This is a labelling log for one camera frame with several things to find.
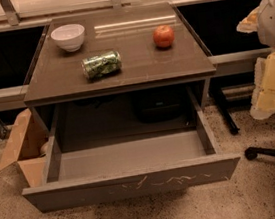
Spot white ceramic bowl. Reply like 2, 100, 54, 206
50, 24, 85, 52

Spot brown cardboard box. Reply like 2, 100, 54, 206
0, 109, 48, 188

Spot grey drawer cabinet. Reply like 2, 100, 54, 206
25, 4, 215, 151

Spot red apple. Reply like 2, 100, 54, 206
153, 25, 175, 48

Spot green soda can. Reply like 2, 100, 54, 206
82, 51, 122, 80

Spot open grey top drawer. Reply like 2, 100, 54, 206
22, 90, 240, 212

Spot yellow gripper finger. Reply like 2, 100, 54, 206
236, 7, 259, 34
250, 51, 275, 120

